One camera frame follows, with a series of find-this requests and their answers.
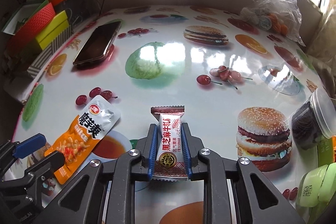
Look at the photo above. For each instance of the clear plastic bag with items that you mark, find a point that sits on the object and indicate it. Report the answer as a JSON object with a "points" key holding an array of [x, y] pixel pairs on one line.
{"points": [[279, 16]]}

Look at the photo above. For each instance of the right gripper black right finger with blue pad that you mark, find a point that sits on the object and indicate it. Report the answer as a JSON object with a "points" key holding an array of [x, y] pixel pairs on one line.
{"points": [[237, 182]]}

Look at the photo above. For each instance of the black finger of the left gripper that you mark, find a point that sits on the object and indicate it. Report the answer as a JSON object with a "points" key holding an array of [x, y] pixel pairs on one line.
{"points": [[40, 172]]}

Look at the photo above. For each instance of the red textured box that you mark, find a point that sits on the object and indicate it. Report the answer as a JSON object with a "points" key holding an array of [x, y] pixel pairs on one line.
{"points": [[30, 29]]}

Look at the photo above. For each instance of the orange silver konjac snack pouch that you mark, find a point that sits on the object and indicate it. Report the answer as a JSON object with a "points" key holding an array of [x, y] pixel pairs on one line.
{"points": [[85, 132]]}

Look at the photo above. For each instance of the clear jar white lid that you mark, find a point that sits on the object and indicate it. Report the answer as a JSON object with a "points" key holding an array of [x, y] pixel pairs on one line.
{"points": [[314, 120]]}

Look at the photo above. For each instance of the light green frosted jar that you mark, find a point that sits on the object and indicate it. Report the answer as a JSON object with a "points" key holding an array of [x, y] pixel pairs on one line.
{"points": [[316, 195]]}

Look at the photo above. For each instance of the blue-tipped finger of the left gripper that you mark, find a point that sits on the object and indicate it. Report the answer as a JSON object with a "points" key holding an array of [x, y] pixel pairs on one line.
{"points": [[12, 151]]}

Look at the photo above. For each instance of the beige patterned curtain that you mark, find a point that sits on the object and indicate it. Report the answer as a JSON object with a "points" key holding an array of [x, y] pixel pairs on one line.
{"points": [[321, 52]]}

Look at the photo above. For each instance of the white brown sesame nougat packet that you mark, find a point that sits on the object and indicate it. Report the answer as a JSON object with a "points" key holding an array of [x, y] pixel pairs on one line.
{"points": [[169, 162]]}

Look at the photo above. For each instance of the black smartphone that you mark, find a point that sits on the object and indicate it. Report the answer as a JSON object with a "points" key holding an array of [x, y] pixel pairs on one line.
{"points": [[98, 45]]}

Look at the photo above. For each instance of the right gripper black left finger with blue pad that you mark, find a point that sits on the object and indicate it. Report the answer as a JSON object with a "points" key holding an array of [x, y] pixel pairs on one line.
{"points": [[104, 192]]}

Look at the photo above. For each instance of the yellow-green striped box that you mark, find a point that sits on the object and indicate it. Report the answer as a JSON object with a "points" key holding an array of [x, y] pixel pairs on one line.
{"points": [[45, 44]]}

